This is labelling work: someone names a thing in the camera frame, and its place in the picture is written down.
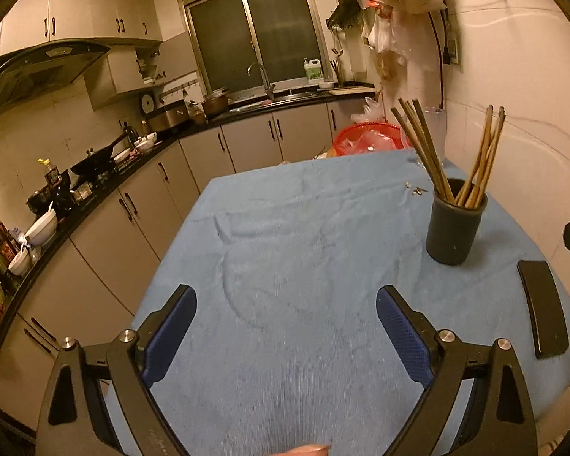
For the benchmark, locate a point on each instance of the black kettle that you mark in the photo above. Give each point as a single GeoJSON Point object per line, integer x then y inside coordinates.
{"type": "Point", "coordinates": [61, 194]}

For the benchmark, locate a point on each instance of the black kitchen countertop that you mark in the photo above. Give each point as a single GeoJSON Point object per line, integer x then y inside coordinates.
{"type": "Point", "coordinates": [190, 129]}

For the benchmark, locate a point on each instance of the dark range hood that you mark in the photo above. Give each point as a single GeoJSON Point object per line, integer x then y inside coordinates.
{"type": "Point", "coordinates": [38, 71]}

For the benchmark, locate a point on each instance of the person's left hand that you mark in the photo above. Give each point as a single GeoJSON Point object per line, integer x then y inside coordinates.
{"type": "Point", "coordinates": [311, 450]}

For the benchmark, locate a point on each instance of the small dark kettle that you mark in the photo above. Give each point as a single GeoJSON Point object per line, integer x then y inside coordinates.
{"type": "Point", "coordinates": [130, 133]}

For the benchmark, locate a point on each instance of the clear glass pitcher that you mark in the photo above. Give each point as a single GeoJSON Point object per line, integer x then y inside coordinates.
{"type": "Point", "coordinates": [437, 123]}

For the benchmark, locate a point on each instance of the group of wooden chopsticks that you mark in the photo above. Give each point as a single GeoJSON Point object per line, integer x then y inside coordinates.
{"type": "Point", "coordinates": [427, 152]}

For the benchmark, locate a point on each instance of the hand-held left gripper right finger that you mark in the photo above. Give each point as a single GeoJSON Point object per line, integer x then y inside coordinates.
{"type": "Point", "coordinates": [403, 337]}

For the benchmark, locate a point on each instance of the white green detergent jug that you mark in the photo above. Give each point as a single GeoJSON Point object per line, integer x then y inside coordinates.
{"type": "Point", "coordinates": [313, 71]}

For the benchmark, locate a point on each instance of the round dial kitchen scale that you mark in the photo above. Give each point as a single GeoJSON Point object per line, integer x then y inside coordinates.
{"type": "Point", "coordinates": [147, 103]}

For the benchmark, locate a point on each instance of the beige lower kitchen cabinets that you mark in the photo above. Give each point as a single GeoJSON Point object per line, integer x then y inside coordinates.
{"type": "Point", "coordinates": [118, 247]}

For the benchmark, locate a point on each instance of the curved metal faucet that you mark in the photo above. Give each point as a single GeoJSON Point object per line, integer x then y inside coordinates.
{"type": "Point", "coordinates": [267, 86]}

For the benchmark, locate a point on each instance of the beige upper kitchen cabinets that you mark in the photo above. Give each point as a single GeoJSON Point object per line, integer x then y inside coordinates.
{"type": "Point", "coordinates": [85, 4]}

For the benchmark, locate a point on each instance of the cutting board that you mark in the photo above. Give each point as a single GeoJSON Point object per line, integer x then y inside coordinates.
{"type": "Point", "coordinates": [349, 89]}

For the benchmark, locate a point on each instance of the black pot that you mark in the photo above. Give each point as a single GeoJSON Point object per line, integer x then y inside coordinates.
{"type": "Point", "coordinates": [40, 199]}

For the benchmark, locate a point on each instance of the steel kitchen sink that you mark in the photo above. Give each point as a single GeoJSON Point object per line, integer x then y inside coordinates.
{"type": "Point", "coordinates": [285, 99]}

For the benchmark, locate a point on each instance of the beige wall shelf cabinet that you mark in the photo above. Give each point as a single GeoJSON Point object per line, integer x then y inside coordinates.
{"type": "Point", "coordinates": [123, 76]}

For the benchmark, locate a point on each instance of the white bowls beside wok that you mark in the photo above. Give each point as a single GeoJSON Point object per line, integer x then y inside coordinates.
{"type": "Point", "coordinates": [145, 142]}

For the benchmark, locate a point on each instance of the black wall hook rack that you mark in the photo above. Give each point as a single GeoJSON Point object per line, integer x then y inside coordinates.
{"type": "Point", "coordinates": [344, 14]}

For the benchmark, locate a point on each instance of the small white bowl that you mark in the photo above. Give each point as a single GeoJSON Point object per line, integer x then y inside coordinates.
{"type": "Point", "coordinates": [21, 261]}

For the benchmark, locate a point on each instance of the wall socket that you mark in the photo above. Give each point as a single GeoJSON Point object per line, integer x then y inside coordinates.
{"type": "Point", "coordinates": [451, 50]}

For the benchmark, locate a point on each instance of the large white bowl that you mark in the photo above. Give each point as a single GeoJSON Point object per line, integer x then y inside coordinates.
{"type": "Point", "coordinates": [42, 230]}

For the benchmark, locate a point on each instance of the beige kitchen cabinets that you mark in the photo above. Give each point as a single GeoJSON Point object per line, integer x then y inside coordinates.
{"type": "Point", "coordinates": [85, 4]}
{"type": "Point", "coordinates": [118, 247]}

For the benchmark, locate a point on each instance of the hanging ladle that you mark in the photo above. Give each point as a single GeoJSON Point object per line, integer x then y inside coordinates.
{"type": "Point", "coordinates": [336, 42]}

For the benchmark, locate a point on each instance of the hanging clear plastic bags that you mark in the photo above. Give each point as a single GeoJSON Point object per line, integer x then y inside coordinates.
{"type": "Point", "coordinates": [384, 33]}

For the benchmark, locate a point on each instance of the clear plastic bag in basket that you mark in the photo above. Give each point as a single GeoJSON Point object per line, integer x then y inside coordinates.
{"type": "Point", "coordinates": [370, 140]}

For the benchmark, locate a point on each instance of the blue table cloth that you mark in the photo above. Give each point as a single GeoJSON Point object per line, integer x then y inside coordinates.
{"type": "Point", "coordinates": [289, 294]}

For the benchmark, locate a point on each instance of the yellow cap oil bottle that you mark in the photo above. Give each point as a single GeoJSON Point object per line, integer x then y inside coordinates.
{"type": "Point", "coordinates": [48, 171]}

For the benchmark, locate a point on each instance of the dark sauce bottle red label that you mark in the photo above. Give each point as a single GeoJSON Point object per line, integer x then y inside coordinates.
{"type": "Point", "coordinates": [2, 242]}

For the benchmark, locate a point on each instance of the wall utensil holder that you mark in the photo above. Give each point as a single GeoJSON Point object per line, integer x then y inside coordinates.
{"type": "Point", "coordinates": [335, 73]}

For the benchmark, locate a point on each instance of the red plastic basket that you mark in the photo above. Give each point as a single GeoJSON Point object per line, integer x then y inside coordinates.
{"type": "Point", "coordinates": [344, 145]}

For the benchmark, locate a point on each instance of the black flat rectangular object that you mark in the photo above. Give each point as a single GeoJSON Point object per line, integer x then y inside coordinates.
{"type": "Point", "coordinates": [544, 313]}

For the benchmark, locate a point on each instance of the black wok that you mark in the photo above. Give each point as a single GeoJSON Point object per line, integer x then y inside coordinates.
{"type": "Point", "coordinates": [92, 164]}

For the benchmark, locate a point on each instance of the kitchen window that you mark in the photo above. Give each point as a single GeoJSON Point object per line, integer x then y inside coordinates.
{"type": "Point", "coordinates": [228, 42]}

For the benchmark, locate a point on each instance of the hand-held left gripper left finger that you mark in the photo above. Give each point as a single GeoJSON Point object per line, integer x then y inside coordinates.
{"type": "Point", "coordinates": [171, 337]}

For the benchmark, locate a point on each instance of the white crumpled plastic bag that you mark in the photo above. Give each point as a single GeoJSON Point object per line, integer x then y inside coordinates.
{"type": "Point", "coordinates": [370, 111]}

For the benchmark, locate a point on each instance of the small metal container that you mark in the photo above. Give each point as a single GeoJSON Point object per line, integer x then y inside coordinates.
{"type": "Point", "coordinates": [81, 194]}

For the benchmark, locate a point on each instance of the dark round chopstick holder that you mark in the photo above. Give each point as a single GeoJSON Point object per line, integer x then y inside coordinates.
{"type": "Point", "coordinates": [451, 237]}

